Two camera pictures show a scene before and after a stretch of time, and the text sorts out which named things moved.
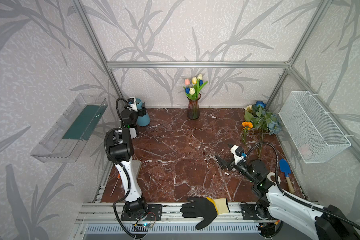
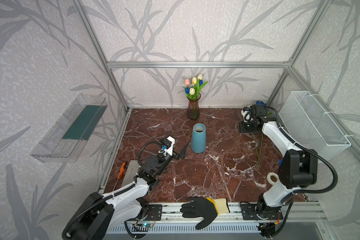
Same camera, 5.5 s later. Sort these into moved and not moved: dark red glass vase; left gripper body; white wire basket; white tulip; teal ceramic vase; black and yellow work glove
Moved: left gripper body; teal ceramic vase
Not moved: white tulip; black and yellow work glove; dark red glass vase; white wire basket
